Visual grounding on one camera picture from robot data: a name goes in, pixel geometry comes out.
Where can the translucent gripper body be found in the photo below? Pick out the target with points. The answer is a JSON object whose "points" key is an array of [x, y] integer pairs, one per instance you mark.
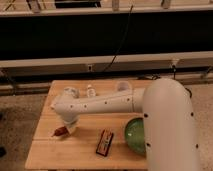
{"points": [[71, 127]]}

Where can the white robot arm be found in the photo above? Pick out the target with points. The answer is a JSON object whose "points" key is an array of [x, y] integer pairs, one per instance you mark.
{"points": [[169, 120]]}

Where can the white tube bottle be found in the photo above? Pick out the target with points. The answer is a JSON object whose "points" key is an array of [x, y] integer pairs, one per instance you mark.
{"points": [[91, 92]]}

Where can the red chocolate bar box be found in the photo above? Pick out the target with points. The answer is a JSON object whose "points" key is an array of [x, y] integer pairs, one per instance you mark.
{"points": [[104, 143]]}

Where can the green bowl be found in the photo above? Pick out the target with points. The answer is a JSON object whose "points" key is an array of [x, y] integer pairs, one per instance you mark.
{"points": [[134, 135]]}

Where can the clear plastic cup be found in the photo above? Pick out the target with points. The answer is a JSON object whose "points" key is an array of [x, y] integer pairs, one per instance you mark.
{"points": [[122, 86]]}

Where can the wall power outlet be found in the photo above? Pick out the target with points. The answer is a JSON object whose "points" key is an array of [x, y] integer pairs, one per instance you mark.
{"points": [[90, 68]]}

